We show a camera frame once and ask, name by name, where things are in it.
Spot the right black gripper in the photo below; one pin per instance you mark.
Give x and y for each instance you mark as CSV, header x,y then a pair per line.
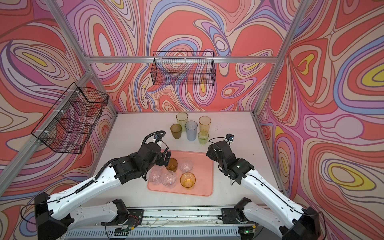
x,y
211,150

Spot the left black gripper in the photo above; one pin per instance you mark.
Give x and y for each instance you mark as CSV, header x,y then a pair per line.
x,y
165,162

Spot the green short cup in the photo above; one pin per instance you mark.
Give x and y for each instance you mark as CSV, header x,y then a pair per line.
x,y
203,137

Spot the clear short glass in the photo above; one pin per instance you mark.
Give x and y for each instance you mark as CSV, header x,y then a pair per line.
x,y
154,175
169,179
186,166

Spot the olive brown short cup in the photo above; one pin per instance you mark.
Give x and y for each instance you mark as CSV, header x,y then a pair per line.
x,y
176,130

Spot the amber cup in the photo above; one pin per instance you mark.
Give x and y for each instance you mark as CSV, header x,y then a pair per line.
x,y
188,180

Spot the tall yellow-green cup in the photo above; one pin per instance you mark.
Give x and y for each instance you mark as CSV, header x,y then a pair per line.
x,y
182,119

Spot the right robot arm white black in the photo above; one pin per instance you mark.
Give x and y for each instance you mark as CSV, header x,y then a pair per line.
x,y
285,218

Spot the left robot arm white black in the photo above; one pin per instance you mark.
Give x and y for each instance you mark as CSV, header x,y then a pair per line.
x,y
58,213

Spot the pink plastic tray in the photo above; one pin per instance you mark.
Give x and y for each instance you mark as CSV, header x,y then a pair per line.
x,y
202,169

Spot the tall orange cup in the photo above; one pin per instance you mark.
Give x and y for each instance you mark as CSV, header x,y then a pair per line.
x,y
205,123

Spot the tall blue cup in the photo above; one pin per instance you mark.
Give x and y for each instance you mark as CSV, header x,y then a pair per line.
x,y
191,130

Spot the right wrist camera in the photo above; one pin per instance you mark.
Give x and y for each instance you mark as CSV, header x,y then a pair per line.
x,y
230,138

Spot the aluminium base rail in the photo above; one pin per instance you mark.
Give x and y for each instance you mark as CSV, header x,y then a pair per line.
x,y
183,214

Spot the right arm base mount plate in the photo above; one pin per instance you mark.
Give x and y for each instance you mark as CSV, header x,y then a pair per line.
x,y
232,216

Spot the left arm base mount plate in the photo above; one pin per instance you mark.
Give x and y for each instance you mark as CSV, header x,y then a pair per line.
x,y
132,218

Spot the black wire basket back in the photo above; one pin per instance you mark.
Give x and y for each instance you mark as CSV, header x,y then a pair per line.
x,y
183,68

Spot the black wire basket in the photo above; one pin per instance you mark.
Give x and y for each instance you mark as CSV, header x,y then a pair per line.
x,y
183,68
73,123

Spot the black wire basket left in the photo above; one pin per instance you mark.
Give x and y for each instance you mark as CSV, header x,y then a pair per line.
x,y
73,123

